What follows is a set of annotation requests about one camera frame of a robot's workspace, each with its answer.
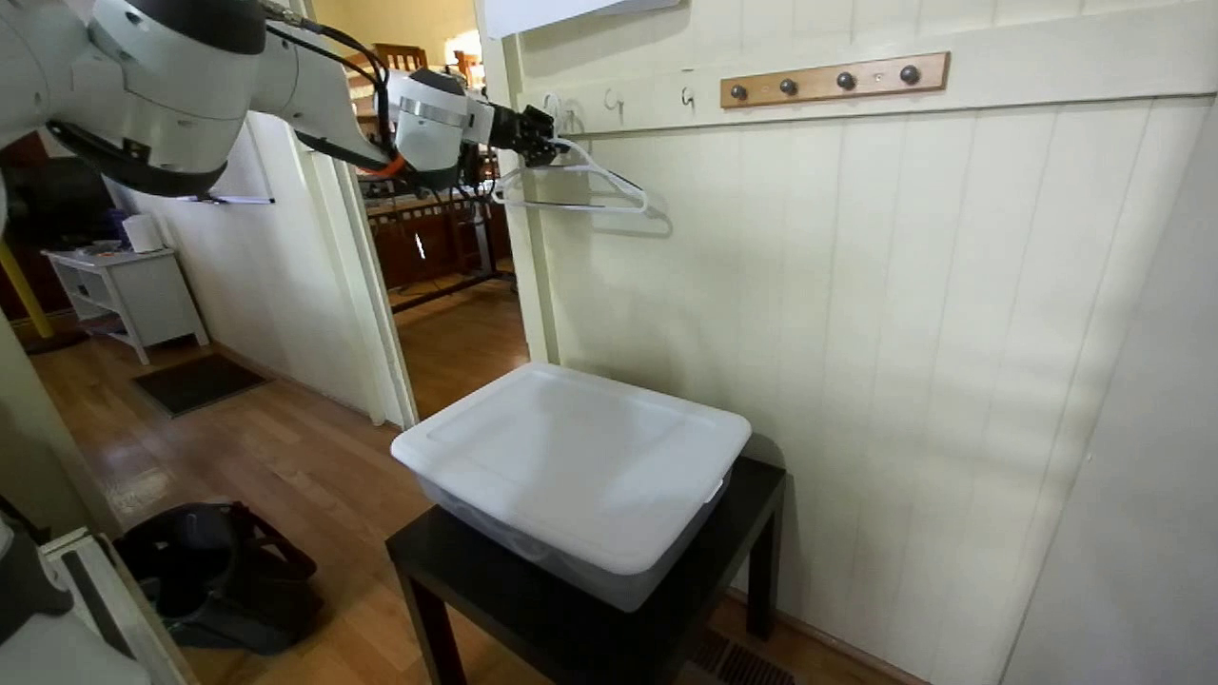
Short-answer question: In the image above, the small white table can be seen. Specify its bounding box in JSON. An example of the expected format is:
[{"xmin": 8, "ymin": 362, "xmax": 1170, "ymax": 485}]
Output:
[{"xmin": 41, "ymin": 239, "xmax": 215, "ymax": 368}]

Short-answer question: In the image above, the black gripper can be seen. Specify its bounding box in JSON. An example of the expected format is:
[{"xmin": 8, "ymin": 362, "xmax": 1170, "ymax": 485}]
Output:
[{"xmin": 489, "ymin": 101, "xmax": 577, "ymax": 173}]

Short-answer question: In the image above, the white plastic clothes hanger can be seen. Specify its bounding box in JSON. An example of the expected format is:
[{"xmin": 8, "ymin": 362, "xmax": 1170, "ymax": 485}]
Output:
[{"xmin": 489, "ymin": 126, "xmax": 659, "ymax": 218}]

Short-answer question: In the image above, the black bag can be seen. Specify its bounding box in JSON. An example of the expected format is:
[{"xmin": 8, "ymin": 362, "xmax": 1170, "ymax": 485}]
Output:
[{"xmin": 112, "ymin": 499, "xmax": 324, "ymax": 658}]

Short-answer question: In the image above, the dark floor mat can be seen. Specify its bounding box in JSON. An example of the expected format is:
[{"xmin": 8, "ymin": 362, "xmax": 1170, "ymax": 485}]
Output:
[{"xmin": 130, "ymin": 351, "xmax": 270, "ymax": 420}]

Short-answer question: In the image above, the wooden peg rack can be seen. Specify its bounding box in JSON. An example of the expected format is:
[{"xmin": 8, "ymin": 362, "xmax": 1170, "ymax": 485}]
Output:
[{"xmin": 715, "ymin": 51, "xmax": 956, "ymax": 115}]

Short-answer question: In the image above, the dark wood cabinet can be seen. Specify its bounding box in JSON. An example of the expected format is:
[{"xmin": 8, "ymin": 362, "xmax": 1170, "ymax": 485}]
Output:
[{"xmin": 363, "ymin": 186, "xmax": 514, "ymax": 310}]

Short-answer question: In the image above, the robot mounting stand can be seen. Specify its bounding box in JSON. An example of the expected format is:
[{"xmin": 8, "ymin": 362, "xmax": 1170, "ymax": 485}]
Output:
[{"xmin": 0, "ymin": 525, "xmax": 201, "ymax": 685}]

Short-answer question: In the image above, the black side table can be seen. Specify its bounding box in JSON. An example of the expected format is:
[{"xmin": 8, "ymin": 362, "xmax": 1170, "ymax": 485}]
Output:
[{"xmin": 382, "ymin": 455, "xmax": 791, "ymax": 685}]

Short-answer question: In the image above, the white plastic storage bin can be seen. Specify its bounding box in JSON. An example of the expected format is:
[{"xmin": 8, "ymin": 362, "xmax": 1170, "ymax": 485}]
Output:
[{"xmin": 389, "ymin": 362, "xmax": 759, "ymax": 616}]

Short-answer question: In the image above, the black braided cable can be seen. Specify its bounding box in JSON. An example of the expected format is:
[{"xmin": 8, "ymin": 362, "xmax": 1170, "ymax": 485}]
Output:
[{"xmin": 262, "ymin": 8, "xmax": 402, "ymax": 168}]

